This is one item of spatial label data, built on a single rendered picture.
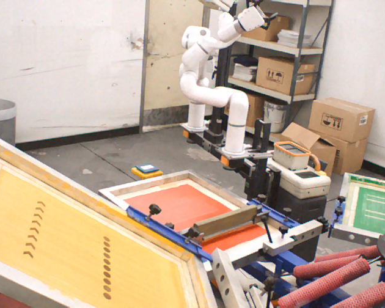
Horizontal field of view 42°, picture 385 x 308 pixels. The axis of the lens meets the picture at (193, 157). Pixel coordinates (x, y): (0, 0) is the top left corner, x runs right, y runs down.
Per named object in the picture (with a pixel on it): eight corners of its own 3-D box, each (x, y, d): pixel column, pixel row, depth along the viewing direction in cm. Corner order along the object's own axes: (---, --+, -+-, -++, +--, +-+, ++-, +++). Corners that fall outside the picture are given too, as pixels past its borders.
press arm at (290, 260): (264, 258, 198) (266, 247, 196) (274, 253, 202) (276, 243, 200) (298, 280, 186) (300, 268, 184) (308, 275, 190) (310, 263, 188)
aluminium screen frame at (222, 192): (98, 197, 244) (98, 190, 243) (189, 175, 280) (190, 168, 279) (200, 276, 189) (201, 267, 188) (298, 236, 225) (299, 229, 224)
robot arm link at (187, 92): (175, 101, 254) (178, 92, 272) (245, 118, 255) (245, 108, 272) (181, 74, 249) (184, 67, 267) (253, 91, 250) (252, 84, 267)
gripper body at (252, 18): (236, 13, 237) (255, 0, 230) (249, 30, 240) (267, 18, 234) (233, 19, 231) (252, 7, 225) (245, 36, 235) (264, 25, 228)
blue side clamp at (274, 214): (244, 213, 244) (246, 200, 242) (252, 211, 247) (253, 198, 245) (291, 241, 223) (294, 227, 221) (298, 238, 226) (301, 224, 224)
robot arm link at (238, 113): (227, 126, 258) (231, 96, 253) (227, 119, 271) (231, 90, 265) (245, 128, 258) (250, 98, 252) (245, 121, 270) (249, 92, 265)
